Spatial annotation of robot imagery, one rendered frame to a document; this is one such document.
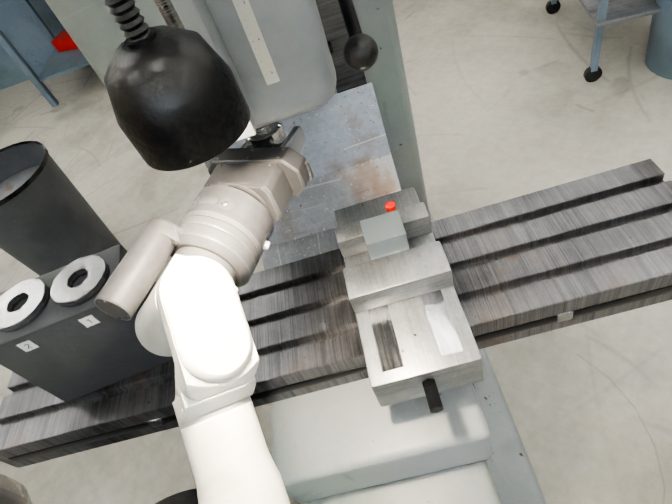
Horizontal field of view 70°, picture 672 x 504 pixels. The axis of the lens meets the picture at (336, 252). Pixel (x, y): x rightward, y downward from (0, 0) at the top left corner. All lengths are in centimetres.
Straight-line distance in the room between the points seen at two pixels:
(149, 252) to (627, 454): 146
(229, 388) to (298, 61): 28
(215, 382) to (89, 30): 29
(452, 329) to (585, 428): 105
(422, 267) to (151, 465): 149
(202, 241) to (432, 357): 35
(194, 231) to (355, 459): 46
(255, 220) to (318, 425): 43
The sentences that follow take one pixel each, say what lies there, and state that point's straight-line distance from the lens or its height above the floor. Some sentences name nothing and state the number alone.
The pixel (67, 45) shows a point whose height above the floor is 28.
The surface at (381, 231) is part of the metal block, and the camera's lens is 70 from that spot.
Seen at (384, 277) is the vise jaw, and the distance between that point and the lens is 69.
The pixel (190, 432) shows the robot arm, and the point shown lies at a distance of 44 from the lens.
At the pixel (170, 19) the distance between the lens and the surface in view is 39.
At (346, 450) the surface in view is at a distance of 80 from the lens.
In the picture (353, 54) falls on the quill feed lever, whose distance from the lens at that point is 43.
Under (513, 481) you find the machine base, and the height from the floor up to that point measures 20.
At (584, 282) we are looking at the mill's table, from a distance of 81.
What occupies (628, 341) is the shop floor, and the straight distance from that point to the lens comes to 183.
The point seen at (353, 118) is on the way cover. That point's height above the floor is 102.
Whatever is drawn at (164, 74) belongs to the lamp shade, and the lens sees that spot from 27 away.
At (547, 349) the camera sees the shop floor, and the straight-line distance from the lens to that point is 177.
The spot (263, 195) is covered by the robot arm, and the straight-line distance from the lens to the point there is 51.
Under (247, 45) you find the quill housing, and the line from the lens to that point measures 44.
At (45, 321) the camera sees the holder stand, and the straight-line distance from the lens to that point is 83.
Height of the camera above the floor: 156
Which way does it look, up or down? 47 degrees down
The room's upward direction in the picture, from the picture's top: 23 degrees counter-clockwise
